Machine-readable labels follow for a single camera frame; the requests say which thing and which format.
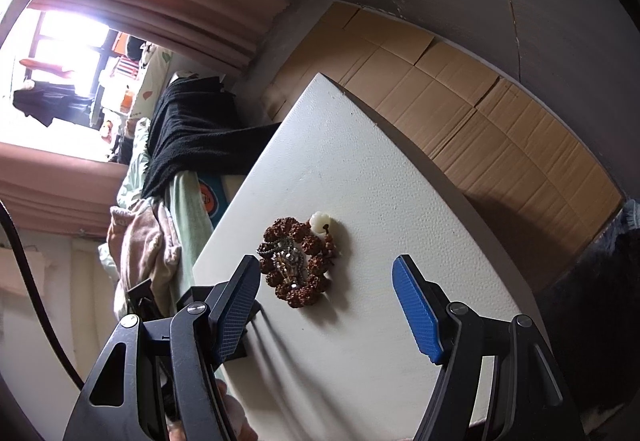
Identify silver chain necklace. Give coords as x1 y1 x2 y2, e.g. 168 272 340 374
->
257 235 307 284

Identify brown rudraksha bead bracelet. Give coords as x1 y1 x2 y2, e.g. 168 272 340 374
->
257 210 339 309

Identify person's right hand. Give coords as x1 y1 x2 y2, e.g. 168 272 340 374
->
164 379 260 441

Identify pink beige blanket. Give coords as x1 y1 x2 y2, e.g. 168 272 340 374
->
106 198 181 319

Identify green bed sheet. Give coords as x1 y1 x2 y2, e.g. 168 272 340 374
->
116 117 214 302

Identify white square table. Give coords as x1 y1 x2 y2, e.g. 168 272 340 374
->
193 75 540 440

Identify left pink curtain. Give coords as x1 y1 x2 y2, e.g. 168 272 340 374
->
0 143 127 237

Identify flattened cardboard on floor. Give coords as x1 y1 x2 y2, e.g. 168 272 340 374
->
259 2 623 291

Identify black knitted throw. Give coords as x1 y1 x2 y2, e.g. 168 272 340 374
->
142 76 279 198

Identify orange cup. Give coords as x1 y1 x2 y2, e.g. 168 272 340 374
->
120 90 132 113

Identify hanging dark clothes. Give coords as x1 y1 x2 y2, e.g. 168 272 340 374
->
13 82 92 127

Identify floral windowsill cushion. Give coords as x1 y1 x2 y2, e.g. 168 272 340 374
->
128 42 174 120

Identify black item on windowsill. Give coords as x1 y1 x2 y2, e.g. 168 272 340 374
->
126 35 146 62

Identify black cable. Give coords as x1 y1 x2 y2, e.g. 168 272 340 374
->
0 200 84 391

